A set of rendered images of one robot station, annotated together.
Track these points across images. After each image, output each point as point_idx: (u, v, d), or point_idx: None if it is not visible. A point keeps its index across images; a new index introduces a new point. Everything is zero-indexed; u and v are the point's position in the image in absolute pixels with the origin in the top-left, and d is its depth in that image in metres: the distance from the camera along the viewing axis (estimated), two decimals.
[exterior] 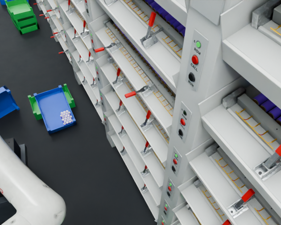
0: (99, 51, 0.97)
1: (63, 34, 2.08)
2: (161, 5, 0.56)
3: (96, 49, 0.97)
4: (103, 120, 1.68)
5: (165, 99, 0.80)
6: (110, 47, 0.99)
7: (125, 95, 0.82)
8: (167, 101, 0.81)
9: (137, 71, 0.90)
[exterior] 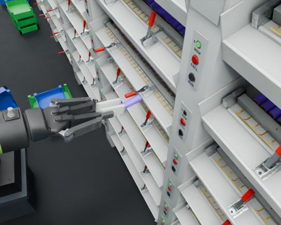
0: (99, 51, 0.97)
1: (63, 34, 2.08)
2: (161, 5, 0.56)
3: (96, 49, 0.97)
4: (103, 120, 1.68)
5: (165, 99, 0.80)
6: (110, 47, 0.99)
7: (125, 95, 0.82)
8: (167, 101, 0.81)
9: (137, 71, 0.90)
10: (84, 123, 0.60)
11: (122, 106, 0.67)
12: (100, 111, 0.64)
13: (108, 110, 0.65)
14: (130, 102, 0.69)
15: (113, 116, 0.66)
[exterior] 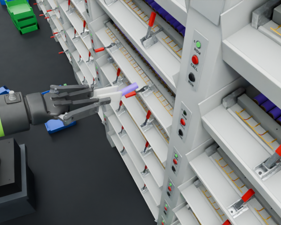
0: (99, 51, 0.97)
1: (63, 34, 2.08)
2: (161, 5, 0.56)
3: (96, 49, 0.97)
4: (103, 120, 1.68)
5: (165, 99, 0.80)
6: (110, 47, 0.99)
7: (125, 95, 0.82)
8: (167, 101, 0.81)
9: (137, 71, 0.90)
10: (82, 108, 0.63)
11: (119, 93, 0.69)
12: (98, 97, 0.67)
13: (105, 96, 0.68)
14: None
15: (110, 102, 0.69)
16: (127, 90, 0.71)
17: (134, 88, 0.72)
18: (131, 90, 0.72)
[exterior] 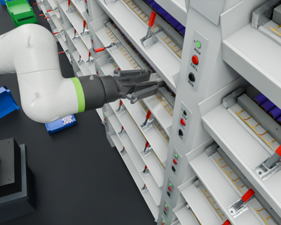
0: (99, 51, 0.97)
1: (63, 34, 2.08)
2: (161, 5, 0.56)
3: (96, 49, 0.97)
4: (103, 120, 1.68)
5: (165, 99, 0.80)
6: (110, 47, 0.99)
7: None
8: (167, 101, 0.81)
9: None
10: None
11: None
12: (149, 80, 0.80)
13: (155, 78, 0.81)
14: None
15: None
16: None
17: None
18: None
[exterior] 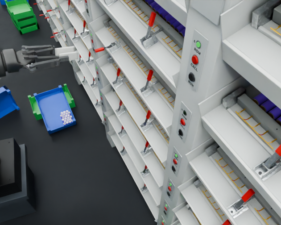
0: (99, 51, 0.97)
1: (63, 34, 2.08)
2: (161, 5, 0.56)
3: (96, 49, 0.97)
4: (103, 120, 1.68)
5: (171, 96, 0.81)
6: (110, 47, 0.99)
7: (151, 70, 0.80)
8: (172, 97, 0.81)
9: (142, 68, 0.90)
10: None
11: None
12: (55, 54, 0.93)
13: (61, 53, 0.94)
14: None
15: (63, 47, 0.94)
16: None
17: None
18: None
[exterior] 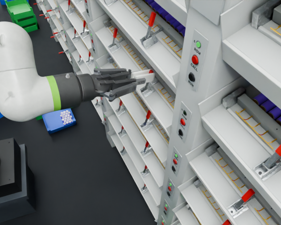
0: (115, 33, 0.95)
1: (63, 34, 2.08)
2: (161, 5, 0.56)
3: (116, 29, 0.96)
4: (103, 120, 1.68)
5: (171, 96, 0.81)
6: (112, 43, 0.99)
7: (151, 70, 0.80)
8: (172, 97, 0.81)
9: (142, 68, 0.90)
10: None
11: None
12: None
13: None
14: None
15: (138, 71, 0.80)
16: None
17: None
18: None
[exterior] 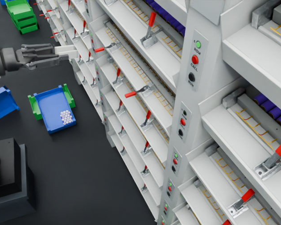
0: (99, 51, 0.97)
1: (63, 34, 2.08)
2: (161, 5, 0.56)
3: (96, 49, 0.97)
4: (103, 120, 1.68)
5: (165, 99, 0.80)
6: (110, 47, 0.99)
7: (125, 95, 0.82)
8: (167, 101, 0.81)
9: (137, 71, 0.90)
10: None
11: None
12: (55, 53, 0.92)
13: (61, 52, 0.93)
14: None
15: (63, 46, 0.93)
16: None
17: None
18: None
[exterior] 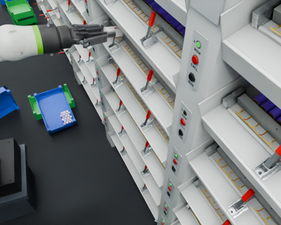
0: None
1: None
2: (161, 5, 0.56)
3: None
4: (103, 120, 1.68)
5: (171, 96, 0.81)
6: (112, 43, 0.99)
7: (151, 70, 0.80)
8: (172, 97, 0.81)
9: (142, 68, 0.90)
10: None
11: None
12: None
13: None
14: None
15: (110, 27, 0.96)
16: None
17: None
18: None
